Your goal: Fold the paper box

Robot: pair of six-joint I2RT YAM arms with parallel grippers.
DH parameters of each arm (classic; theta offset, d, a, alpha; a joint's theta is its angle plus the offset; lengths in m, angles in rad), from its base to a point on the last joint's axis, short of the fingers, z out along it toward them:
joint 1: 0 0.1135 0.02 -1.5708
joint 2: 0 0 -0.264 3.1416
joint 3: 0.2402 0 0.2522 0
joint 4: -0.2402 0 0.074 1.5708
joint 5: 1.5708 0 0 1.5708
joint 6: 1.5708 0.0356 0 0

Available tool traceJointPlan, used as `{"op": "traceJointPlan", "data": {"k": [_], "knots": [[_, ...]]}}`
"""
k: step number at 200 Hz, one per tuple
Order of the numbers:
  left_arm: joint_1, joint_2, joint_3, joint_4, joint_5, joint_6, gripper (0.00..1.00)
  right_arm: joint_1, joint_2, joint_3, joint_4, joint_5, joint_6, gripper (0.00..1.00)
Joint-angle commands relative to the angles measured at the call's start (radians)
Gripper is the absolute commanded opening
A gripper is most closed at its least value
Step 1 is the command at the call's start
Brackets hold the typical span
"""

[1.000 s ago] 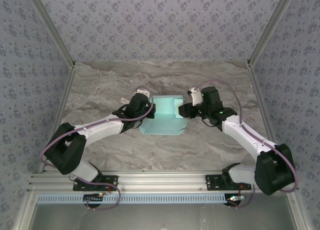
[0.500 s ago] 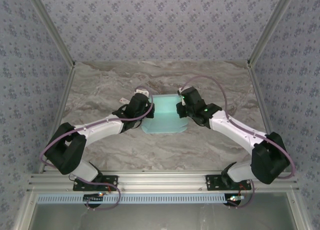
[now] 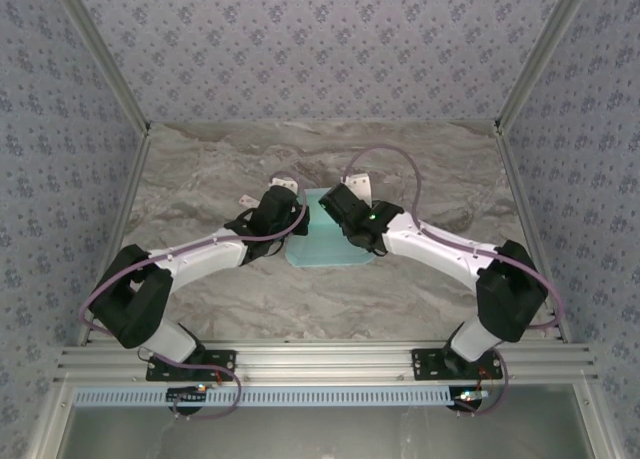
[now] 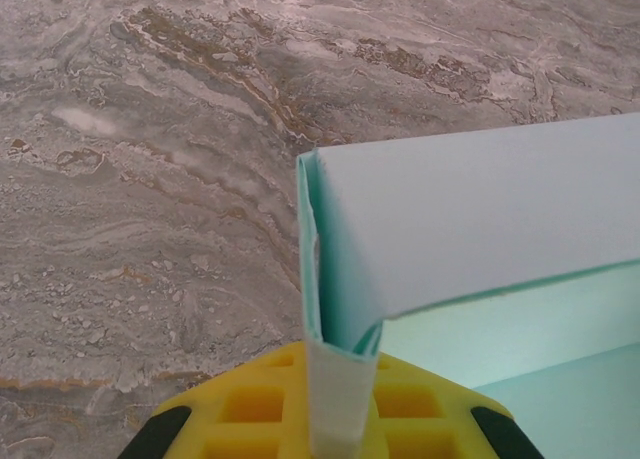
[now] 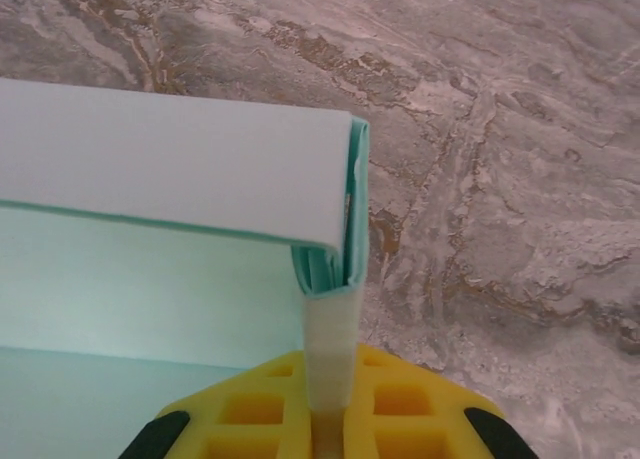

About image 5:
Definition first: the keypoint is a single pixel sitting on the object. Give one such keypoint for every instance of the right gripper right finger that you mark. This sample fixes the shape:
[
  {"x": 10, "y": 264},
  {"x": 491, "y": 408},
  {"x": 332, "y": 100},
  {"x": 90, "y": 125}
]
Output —
[{"x": 400, "y": 409}]

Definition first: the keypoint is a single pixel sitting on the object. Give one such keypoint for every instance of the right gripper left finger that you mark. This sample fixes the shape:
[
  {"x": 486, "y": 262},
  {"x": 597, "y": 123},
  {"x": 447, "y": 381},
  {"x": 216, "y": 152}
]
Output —
[{"x": 250, "y": 419}]

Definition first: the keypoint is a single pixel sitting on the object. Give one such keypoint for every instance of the light blue paper box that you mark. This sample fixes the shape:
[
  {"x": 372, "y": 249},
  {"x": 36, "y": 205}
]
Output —
[{"x": 150, "y": 154}]

